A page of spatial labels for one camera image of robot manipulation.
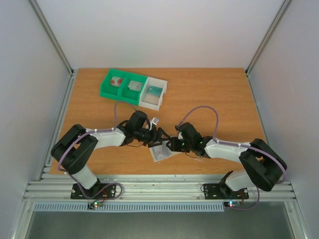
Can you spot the right controller board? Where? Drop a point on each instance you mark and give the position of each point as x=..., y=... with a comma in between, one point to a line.
x=232, y=204

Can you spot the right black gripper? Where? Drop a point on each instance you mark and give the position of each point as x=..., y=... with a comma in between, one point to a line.
x=178, y=142

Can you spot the teal card in bin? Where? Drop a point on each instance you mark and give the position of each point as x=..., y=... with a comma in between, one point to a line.
x=155, y=91

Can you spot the left aluminium frame post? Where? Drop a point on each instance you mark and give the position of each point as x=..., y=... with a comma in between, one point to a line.
x=48, y=30

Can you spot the aluminium frame post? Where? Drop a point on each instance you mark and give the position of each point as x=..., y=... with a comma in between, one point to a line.
x=269, y=32
x=48, y=30

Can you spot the grey card in bin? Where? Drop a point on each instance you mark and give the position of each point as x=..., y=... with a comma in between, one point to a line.
x=135, y=85

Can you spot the aluminium front rail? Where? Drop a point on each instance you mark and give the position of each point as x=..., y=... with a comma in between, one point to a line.
x=148, y=188

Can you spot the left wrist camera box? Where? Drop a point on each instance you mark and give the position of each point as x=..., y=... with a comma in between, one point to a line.
x=154, y=121

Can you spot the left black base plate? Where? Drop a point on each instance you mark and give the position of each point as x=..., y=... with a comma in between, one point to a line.
x=104, y=190

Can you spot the right aluminium frame post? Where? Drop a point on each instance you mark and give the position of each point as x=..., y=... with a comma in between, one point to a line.
x=269, y=32

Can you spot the white bin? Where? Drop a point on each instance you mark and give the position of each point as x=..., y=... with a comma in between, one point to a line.
x=150, y=101

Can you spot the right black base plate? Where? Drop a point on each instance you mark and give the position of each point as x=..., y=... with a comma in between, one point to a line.
x=214, y=191

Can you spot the grey slotted cable duct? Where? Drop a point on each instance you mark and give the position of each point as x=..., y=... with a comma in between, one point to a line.
x=129, y=207

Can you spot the green bin far left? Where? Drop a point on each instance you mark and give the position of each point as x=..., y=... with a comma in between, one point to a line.
x=110, y=91

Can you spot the controller board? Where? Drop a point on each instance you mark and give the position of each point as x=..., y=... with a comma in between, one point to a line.
x=96, y=204
x=232, y=204

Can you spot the left controller board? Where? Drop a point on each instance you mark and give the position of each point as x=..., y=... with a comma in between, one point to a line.
x=96, y=204

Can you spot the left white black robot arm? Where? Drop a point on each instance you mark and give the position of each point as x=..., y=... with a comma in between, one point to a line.
x=74, y=149

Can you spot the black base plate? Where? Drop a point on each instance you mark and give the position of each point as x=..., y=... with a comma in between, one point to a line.
x=104, y=190
x=214, y=191

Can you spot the green bin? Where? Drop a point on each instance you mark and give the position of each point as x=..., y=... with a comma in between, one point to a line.
x=130, y=96
x=110, y=91

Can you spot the card with red circles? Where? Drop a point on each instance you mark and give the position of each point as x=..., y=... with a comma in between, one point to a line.
x=116, y=81

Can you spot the green bin middle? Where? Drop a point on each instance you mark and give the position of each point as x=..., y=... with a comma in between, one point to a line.
x=130, y=96

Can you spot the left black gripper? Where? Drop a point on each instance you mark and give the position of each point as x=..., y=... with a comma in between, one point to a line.
x=153, y=140

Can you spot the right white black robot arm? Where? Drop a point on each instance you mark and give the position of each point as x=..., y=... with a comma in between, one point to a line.
x=262, y=166

